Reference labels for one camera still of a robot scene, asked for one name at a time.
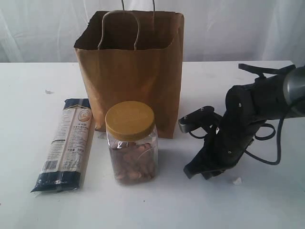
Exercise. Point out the clear tape scrap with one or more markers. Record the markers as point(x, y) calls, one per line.
point(102, 135)

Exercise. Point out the white crumb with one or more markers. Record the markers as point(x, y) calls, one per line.
point(237, 181)

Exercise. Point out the brown paper shopping bag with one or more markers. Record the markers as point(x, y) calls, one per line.
point(129, 55)

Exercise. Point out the white backdrop curtain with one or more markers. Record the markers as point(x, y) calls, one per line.
point(214, 30)

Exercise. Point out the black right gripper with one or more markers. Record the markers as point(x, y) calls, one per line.
point(226, 140)

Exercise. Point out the clear jar yellow lid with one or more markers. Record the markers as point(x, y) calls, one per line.
point(133, 142)

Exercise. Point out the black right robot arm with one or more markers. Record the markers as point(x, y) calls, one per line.
point(253, 112)

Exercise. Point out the dark blue noodle packet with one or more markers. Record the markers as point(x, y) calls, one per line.
point(65, 160)

